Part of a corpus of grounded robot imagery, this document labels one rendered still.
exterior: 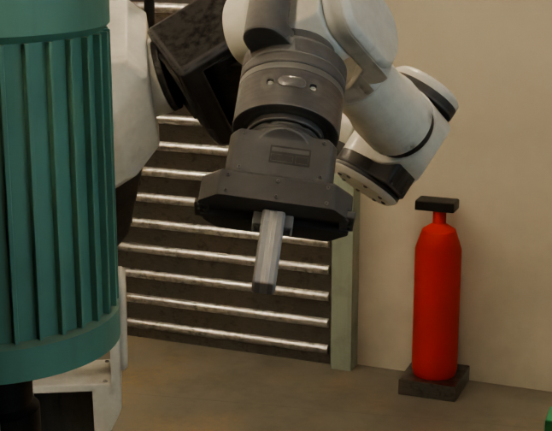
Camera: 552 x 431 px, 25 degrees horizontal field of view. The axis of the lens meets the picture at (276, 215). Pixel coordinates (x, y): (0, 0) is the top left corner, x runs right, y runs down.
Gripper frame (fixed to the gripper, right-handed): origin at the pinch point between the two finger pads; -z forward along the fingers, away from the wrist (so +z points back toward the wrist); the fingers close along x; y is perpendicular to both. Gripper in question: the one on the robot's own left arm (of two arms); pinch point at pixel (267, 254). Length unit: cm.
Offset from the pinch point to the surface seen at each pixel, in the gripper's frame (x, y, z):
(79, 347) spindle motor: 11.1, 10.8, -13.9
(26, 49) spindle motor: 15.5, 25.3, -1.4
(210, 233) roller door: 24, -277, 143
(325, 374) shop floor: -19, -287, 103
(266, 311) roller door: 3, -289, 123
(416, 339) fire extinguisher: -44, -263, 109
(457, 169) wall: -49, -237, 155
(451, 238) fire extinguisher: -49, -240, 133
